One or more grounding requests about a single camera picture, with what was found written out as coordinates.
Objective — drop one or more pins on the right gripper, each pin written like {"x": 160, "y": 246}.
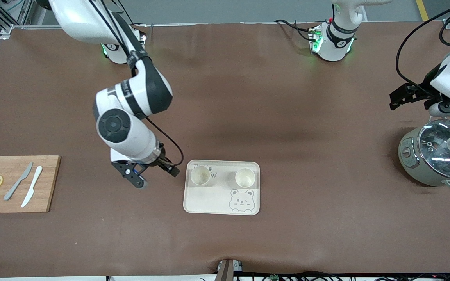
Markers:
{"x": 163, "y": 161}

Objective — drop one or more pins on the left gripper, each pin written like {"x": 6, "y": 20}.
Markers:
{"x": 420, "y": 90}

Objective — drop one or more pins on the white IKEA cup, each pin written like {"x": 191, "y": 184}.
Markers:
{"x": 200, "y": 175}
{"x": 245, "y": 177}

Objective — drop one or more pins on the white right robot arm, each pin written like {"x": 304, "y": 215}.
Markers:
{"x": 123, "y": 132}

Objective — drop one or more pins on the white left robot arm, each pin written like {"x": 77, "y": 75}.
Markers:
{"x": 336, "y": 43}

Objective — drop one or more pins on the cream bear print tray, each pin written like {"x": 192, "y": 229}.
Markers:
{"x": 209, "y": 201}

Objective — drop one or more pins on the glass pot lid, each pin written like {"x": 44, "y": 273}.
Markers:
{"x": 436, "y": 140}

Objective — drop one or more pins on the grey-green electric pot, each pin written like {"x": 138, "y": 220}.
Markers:
{"x": 408, "y": 160}

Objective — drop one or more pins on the brown table mat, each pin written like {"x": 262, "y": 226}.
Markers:
{"x": 248, "y": 97}

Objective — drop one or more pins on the bamboo cutting board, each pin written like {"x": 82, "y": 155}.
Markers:
{"x": 49, "y": 183}

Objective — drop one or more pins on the white plastic knife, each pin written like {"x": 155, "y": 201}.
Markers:
{"x": 32, "y": 186}

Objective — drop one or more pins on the grey plastic knife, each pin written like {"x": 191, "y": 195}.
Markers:
{"x": 18, "y": 182}

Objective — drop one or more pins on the grey table edge bracket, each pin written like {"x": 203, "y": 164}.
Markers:
{"x": 227, "y": 271}

